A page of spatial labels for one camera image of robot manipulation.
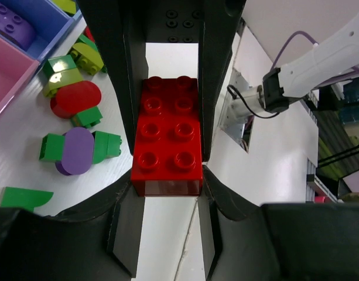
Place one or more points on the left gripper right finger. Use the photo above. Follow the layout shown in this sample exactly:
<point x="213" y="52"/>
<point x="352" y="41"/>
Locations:
<point x="219" y="22"/>

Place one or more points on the purple-blue bin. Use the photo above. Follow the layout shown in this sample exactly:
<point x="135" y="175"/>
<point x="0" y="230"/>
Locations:
<point x="49" y="21"/>

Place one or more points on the purple lego brick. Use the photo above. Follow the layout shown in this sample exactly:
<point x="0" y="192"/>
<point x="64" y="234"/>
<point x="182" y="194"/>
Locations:
<point x="15" y="28"/>

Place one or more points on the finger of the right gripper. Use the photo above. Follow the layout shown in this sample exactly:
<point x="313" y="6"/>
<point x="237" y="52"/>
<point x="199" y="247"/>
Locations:
<point x="124" y="210"/>
<point x="226" y="224"/>

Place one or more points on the red lego brick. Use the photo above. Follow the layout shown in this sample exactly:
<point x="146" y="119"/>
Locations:
<point x="167" y="157"/>

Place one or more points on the green and lime lego stack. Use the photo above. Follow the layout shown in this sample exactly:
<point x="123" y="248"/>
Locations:
<point x="28" y="199"/>

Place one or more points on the purple oval green lego cluster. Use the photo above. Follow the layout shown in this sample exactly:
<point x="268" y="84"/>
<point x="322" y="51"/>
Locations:
<point x="74" y="152"/>

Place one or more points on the large pink bin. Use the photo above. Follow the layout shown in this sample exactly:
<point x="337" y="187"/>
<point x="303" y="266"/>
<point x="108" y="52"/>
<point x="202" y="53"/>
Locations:
<point x="16" y="70"/>

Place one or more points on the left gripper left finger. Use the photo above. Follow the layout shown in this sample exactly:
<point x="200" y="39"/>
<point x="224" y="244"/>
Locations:
<point x="117" y="27"/>

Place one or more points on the lime lego brick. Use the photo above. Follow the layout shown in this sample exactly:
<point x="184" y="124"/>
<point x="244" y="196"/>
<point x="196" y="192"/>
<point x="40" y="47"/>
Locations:
<point x="67" y="6"/>

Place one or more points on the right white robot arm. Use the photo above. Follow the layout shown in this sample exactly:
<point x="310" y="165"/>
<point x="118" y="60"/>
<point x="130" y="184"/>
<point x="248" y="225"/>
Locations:
<point x="99" y="237"/>

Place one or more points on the red oval lime lego cluster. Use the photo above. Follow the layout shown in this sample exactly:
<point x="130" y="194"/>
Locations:
<point x="71" y="96"/>

